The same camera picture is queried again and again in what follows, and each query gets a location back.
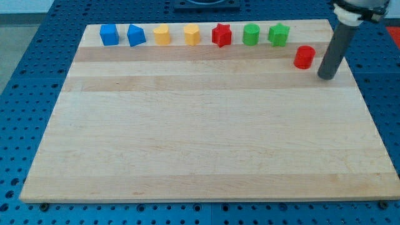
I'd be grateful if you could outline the yellow heart block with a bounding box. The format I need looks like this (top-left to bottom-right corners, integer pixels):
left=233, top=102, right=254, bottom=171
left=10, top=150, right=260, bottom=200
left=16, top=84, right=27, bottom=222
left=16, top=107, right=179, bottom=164
left=153, top=24, right=171, bottom=46

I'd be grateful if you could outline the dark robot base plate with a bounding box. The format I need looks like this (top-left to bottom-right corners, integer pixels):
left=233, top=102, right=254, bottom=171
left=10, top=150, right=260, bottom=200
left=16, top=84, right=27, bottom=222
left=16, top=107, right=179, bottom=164
left=173, top=0, right=241, bottom=11

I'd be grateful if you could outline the green cylinder block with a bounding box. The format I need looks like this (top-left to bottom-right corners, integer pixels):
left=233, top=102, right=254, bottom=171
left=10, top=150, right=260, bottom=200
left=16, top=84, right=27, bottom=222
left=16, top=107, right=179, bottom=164
left=242, top=23, right=260, bottom=46

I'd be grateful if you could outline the blue pentagon block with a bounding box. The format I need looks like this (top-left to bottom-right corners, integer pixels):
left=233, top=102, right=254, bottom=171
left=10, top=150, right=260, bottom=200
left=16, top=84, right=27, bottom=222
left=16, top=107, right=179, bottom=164
left=127, top=24, right=146, bottom=47

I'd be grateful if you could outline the blue cube block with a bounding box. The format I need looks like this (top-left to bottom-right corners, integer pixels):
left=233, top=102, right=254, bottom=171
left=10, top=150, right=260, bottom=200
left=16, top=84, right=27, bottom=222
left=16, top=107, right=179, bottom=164
left=99, top=24, right=119, bottom=46

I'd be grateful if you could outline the red star block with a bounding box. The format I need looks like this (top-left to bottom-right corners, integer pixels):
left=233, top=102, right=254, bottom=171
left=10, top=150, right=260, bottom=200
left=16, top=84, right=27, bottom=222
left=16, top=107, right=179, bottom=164
left=212, top=23, right=232, bottom=48

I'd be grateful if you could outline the red cylinder block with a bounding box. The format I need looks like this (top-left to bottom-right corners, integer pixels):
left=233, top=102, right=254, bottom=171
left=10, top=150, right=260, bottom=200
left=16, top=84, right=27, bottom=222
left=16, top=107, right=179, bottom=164
left=294, top=45, right=316, bottom=69

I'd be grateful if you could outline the green star block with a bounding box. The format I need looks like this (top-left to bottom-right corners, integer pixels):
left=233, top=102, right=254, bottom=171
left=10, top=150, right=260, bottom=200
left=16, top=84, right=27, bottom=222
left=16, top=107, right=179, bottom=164
left=268, top=23, right=290, bottom=47

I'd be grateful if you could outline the wooden board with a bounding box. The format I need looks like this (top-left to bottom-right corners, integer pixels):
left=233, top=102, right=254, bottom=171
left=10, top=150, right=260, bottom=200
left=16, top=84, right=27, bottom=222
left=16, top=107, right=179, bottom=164
left=19, top=19, right=399, bottom=203

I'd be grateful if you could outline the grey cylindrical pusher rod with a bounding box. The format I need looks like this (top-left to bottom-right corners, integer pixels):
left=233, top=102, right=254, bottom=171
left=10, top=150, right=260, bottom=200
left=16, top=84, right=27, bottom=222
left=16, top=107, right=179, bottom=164
left=317, top=22, right=358, bottom=80

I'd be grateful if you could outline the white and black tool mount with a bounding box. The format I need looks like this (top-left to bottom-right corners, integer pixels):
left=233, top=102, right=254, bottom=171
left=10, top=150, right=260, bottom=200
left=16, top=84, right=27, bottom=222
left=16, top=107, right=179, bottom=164
left=331, top=0, right=391, bottom=27

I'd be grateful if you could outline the yellow hexagon block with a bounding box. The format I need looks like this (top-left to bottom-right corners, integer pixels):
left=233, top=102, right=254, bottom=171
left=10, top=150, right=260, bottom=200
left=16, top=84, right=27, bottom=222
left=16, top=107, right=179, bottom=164
left=184, top=24, right=201, bottom=46

